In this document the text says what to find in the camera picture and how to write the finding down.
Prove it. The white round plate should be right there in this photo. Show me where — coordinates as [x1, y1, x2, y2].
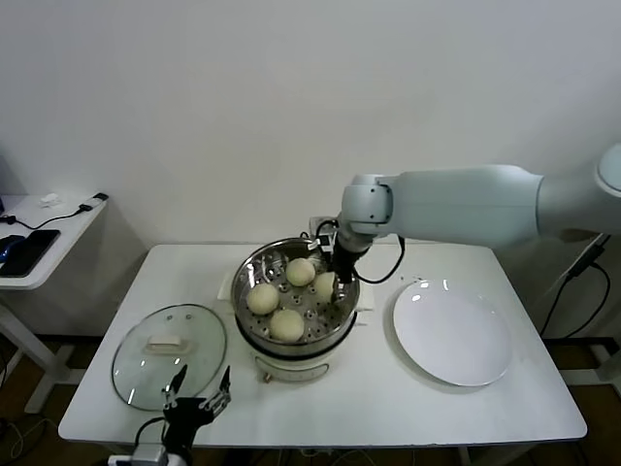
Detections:
[391, 279, 514, 388]

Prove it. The black power brick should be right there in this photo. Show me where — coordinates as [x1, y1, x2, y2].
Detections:
[567, 245, 606, 279]

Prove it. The white steamed baozi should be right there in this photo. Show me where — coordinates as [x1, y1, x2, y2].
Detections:
[284, 258, 315, 287]
[269, 309, 306, 342]
[245, 283, 281, 316]
[310, 271, 337, 303]

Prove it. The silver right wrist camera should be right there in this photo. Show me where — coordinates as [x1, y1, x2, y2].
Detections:
[309, 215, 341, 251]

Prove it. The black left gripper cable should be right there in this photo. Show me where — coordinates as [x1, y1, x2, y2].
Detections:
[134, 416, 169, 446]

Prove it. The blue computer mouse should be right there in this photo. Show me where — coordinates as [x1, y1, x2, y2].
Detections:
[0, 234, 25, 263]

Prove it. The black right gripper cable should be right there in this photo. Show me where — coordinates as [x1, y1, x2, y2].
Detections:
[356, 236, 407, 285]

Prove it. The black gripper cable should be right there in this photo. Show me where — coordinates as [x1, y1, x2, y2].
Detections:
[356, 236, 407, 285]
[134, 416, 169, 446]

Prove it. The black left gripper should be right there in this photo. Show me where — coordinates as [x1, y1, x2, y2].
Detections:
[161, 364, 233, 449]

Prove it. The thin white slanted cable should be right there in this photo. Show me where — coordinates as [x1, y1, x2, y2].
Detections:
[536, 237, 612, 303]

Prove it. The glass pot lid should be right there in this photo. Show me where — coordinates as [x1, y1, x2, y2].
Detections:
[111, 304, 229, 412]

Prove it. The thin black cable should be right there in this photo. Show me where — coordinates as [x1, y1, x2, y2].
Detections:
[0, 203, 93, 230]

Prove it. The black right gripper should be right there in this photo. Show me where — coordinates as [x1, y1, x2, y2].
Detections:
[314, 245, 361, 306]

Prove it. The stainless steamer basket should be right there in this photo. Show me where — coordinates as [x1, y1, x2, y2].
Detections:
[230, 237, 363, 346]

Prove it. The black looped power cable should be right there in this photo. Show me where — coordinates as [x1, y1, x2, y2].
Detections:
[539, 264, 611, 340]

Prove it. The black smartphone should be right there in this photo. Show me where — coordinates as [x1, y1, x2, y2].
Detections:
[1, 229, 62, 279]

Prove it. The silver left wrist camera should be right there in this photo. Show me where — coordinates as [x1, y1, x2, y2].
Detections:
[107, 442, 169, 466]

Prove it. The black silver plug adapter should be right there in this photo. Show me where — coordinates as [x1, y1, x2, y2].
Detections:
[79, 192, 109, 214]

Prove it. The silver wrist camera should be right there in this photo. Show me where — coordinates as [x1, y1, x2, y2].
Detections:
[107, 442, 169, 466]
[309, 215, 341, 251]

